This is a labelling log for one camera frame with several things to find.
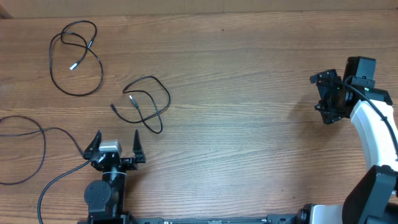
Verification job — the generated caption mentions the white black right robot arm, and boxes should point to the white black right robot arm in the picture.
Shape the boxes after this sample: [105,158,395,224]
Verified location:
[295,56,397,223]

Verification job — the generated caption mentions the black thick USB-C cable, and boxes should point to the black thick USB-C cable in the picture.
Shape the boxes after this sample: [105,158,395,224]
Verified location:
[48,19,104,97]

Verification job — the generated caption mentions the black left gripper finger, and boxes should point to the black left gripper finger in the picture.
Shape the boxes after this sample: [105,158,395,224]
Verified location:
[132,130,146,163]
[83,130,102,159]

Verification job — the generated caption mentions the black micro USB cable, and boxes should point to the black micro USB cable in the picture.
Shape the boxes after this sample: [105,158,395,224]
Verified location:
[109,75,172,134]

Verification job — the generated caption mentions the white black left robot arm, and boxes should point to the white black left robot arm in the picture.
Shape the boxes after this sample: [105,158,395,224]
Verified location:
[83,131,146,224]

